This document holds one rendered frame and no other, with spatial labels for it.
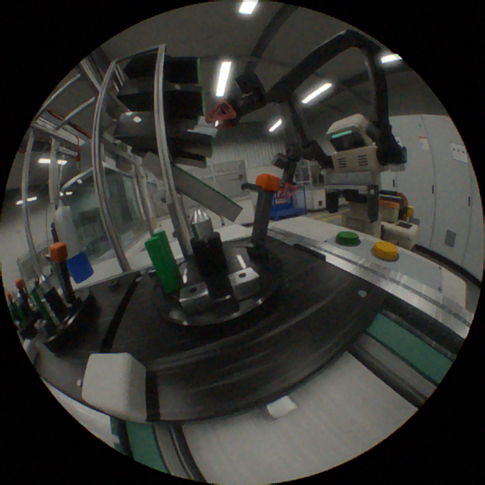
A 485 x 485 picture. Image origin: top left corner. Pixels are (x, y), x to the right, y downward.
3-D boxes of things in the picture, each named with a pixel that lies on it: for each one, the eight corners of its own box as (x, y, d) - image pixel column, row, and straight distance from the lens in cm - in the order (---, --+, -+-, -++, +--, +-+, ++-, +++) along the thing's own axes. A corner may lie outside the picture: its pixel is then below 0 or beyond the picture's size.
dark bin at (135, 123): (211, 158, 49) (216, 138, 51) (210, 144, 36) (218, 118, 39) (134, 148, 58) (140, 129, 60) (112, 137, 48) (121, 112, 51)
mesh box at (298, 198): (293, 211, 585) (290, 186, 576) (307, 214, 513) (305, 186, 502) (264, 217, 528) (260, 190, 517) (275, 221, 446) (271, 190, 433)
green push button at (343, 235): (342, 239, 30) (343, 229, 29) (361, 245, 28) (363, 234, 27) (331, 246, 26) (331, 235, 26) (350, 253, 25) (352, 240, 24)
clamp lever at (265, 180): (261, 242, 17) (271, 179, 17) (269, 248, 15) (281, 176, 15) (231, 241, 15) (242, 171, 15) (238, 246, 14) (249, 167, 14)
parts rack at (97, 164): (198, 244, 71) (169, 94, 91) (207, 283, 37) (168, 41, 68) (157, 256, 74) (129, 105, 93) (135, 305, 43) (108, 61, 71)
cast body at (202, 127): (214, 144, 46) (220, 124, 48) (215, 138, 41) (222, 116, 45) (186, 138, 47) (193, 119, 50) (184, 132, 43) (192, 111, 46)
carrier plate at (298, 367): (263, 241, 30) (261, 231, 29) (381, 308, 17) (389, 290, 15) (150, 276, 30) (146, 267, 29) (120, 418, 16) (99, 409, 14)
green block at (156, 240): (179, 283, 15) (159, 235, 13) (178, 290, 14) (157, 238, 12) (167, 286, 15) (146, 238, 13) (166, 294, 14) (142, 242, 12)
